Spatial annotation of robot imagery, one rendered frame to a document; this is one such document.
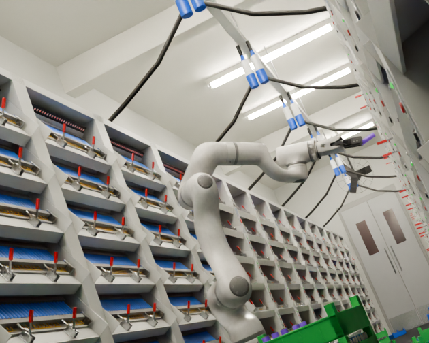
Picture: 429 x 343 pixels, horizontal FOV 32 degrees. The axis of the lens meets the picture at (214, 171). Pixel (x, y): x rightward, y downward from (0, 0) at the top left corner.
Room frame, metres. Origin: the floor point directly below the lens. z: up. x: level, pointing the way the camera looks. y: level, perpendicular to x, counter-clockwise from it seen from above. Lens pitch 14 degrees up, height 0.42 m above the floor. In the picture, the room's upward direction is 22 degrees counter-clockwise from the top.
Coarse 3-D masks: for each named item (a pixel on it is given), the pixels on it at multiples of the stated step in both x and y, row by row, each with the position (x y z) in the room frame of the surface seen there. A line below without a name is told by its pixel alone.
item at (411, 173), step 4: (396, 136) 1.72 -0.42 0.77; (400, 140) 1.72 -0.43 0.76; (400, 144) 1.73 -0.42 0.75; (404, 148) 1.72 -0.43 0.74; (412, 168) 1.96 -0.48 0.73; (408, 172) 2.31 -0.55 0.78; (412, 172) 2.31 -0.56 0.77; (416, 172) 1.95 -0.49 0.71; (412, 176) 2.31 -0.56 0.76; (416, 176) 2.05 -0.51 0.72; (412, 180) 2.31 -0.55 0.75; (416, 180) 2.17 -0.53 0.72; (416, 184) 2.30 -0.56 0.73; (420, 184) 2.15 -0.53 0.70; (420, 188) 2.26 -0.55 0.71; (424, 192) 2.24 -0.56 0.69
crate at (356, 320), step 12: (336, 312) 1.77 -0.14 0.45; (348, 312) 1.83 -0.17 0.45; (360, 312) 1.91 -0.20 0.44; (312, 324) 1.79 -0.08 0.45; (324, 324) 1.78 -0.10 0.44; (336, 324) 1.76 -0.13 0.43; (348, 324) 1.81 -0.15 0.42; (360, 324) 1.88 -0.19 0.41; (288, 336) 1.82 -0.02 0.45; (300, 336) 1.80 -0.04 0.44; (312, 336) 1.79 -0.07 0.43; (324, 336) 1.78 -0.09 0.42; (336, 336) 1.77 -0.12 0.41
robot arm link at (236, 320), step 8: (208, 296) 2.72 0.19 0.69; (208, 304) 2.74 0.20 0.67; (216, 304) 2.69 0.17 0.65; (216, 312) 2.72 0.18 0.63; (224, 312) 2.71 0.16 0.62; (232, 312) 2.72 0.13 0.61; (240, 312) 2.72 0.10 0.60; (248, 312) 2.73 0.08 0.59; (224, 320) 2.71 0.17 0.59; (232, 320) 2.69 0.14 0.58; (240, 320) 2.67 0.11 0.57; (248, 320) 2.65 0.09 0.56; (256, 320) 2.67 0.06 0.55; (232, 328) 2.66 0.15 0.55; (240, 328) 2.64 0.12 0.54; (248, 328) 2.64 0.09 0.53; (256, 328) 2.65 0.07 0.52; (232, 336) 2.67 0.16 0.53; (240, 336) 2.64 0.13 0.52; (248, 336) 2.64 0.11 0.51; (256, 336) 2.65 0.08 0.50
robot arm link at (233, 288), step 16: (192, 176) 2.62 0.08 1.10; (208, 176) 2.61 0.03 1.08; (192, 192) 2.60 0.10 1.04; (208, 192) 2.60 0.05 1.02; (208, 208) 2.63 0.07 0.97; (208, 224) 2.65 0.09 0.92; (208, 240) 2.65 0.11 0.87; (224, 240) 2.67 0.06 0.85; (208, 256) 2.65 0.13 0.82; (224, 256) 2.64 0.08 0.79; (224, 272) 2.61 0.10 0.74; (240, 272) 2.62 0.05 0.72; (224, 288) 2.59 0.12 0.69; (240, 288) 2.59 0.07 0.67; (224, 304) 2.64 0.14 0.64; (240, 304) 2.63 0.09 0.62
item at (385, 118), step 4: (364, 68) 1.72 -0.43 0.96; (368, 72) 1.72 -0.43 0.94; (380, 100) 1.91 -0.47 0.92; (384, 108) 1.98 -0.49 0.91; (384, 112) 2.06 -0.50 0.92; (384, 116) 2.31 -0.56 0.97; (388, 116) 2.05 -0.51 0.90; (384, 120) 2.31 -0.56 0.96; (388, 120) 2.13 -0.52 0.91; (388, 124) 2.21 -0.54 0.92; (392, 124) 2.11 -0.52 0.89; (388, 128) 2.31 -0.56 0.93; (392, 132) 2.30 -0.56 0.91
